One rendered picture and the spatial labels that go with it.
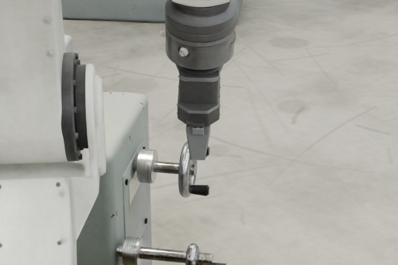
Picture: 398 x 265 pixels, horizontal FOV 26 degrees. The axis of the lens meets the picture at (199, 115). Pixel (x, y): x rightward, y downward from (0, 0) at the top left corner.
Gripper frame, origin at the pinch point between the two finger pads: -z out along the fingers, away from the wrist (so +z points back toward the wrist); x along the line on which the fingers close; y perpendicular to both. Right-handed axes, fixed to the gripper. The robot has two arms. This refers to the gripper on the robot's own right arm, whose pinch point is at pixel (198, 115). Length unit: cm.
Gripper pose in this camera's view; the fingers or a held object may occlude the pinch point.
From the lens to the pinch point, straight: 117.9
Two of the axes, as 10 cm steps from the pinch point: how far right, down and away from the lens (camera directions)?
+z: 0.1, -7.7, -6.4
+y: -10.0, -0.2, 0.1
